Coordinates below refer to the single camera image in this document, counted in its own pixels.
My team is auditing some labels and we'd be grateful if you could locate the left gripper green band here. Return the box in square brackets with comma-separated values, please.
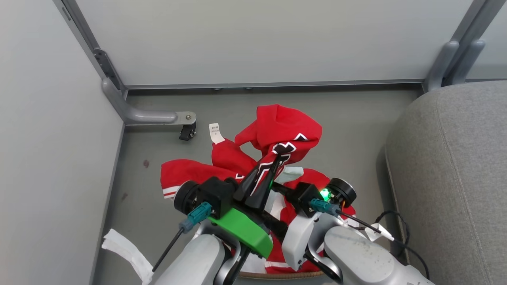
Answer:
[173, 156, 283, 258]

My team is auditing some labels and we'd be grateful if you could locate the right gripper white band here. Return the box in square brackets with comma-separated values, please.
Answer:
[259, 177, 357, 272]

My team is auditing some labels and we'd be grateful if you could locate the red white sports jersey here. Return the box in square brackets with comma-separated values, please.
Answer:
[160, 104, 356, 274]

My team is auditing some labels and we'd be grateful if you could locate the white basket with brown rim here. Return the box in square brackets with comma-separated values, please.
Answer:
[237, 270, 326, 280]

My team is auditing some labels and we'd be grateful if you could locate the black caster wheel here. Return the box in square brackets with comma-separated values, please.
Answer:
[179, 122, 197, 142]

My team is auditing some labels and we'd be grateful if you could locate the grey partition foot bar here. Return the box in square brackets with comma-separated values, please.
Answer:
[102, 77, 197, 127]

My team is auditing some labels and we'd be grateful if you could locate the white cloth strip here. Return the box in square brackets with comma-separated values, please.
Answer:
[101, 228, 154, 285]

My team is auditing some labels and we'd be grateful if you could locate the grey fabric sofa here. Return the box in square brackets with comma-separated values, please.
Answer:
[385, 80, 507, 285]

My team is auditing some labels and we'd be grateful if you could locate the grey rounded support foot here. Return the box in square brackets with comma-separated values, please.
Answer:
[421, 40, 460, 93]
[451, 39, 486, 86]

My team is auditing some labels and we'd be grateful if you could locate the left black cable teal plug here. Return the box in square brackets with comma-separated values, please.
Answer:
[152, 201, 213, 273]

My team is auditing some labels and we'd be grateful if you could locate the grey partition bottom rail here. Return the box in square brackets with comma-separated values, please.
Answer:
[124, 79, 425, 90]

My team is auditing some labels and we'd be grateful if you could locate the thin black looped cable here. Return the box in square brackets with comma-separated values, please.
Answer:
[374, 210, 411, 258]

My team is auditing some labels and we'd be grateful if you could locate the grey post with dark bracket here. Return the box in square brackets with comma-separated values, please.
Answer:
[53, 0, 128, 100]

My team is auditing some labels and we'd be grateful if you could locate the plain grey partition post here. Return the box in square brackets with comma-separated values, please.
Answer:
[442, 0, 507, 86]

